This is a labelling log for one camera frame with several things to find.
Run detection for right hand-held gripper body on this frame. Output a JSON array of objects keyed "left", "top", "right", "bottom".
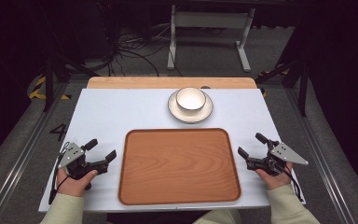
[{"left": 246, "top": 139, "right": 310, "bottom": 177}]

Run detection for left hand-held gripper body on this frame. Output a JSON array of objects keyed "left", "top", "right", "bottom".
[{"left": 58, "top": 141, "right": 110, "bottom": 182}]

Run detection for person's right hand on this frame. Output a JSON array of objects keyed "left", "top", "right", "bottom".
[{"left": 255, "top": 161, "right": 294, "bottom": 191}]

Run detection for person's left hand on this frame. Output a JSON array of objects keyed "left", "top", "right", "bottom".
[{"left": 56, "top": 167, "right": 99, "bottom": 198}]

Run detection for brown wooden tray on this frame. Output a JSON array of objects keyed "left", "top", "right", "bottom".
[{"left": 117, "top": 127, "right": 242, "bottom": 206}]

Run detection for white plate with dark rim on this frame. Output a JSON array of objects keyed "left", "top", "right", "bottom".
[{"left": 167, "top": 89, "right": 214, "bottom": 124}]

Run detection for person's lap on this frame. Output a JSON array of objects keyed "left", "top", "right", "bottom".
[{"left": 192, "top": 208, "right": 244, "bottom": 224}]

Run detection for black tripod stand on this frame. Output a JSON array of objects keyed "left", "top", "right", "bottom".
[
  {"left": 255, "top": 52, "right": 310, "bottom": 119},
  {"left": 42, "top": 50, "right": 101, "bottom": 114}
]

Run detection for white bowl with dark rim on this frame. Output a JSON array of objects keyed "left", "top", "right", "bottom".
[{"left": 175, "top": 87, "right": 207, "bottom": 113}]

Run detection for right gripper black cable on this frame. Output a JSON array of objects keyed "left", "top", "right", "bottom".
[{"left": 275, "top": 161, "right": 305, "bottom": 203}]

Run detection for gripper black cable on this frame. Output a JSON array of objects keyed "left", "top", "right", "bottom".
[
  {"left": 275, "top": 161, "right": 305, "bottom": 203},
  {"left": 48, "top": 141, "right": 72, "bottom": 205}
]

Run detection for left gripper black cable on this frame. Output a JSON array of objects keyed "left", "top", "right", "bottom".
[{"left": 48, "top": 141, "right": 72, "bottom": 205}]

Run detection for aluminium floor rail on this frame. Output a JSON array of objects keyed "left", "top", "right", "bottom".
[
  {"left": 0, "top": 82, "right": 69, "bottom": 224},
  {"left": 283, "top": 88, "right": 357, "bottom": 224}
]

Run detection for bundle of black floor cables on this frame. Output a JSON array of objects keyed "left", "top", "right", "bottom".
[{"left": 103, "top": 22, "right": 185, "bottom": 77}]

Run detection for white metal stand frame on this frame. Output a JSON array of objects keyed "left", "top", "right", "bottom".
[{"left": 166, "top": 4, "right": 256, "bottom": 74}]

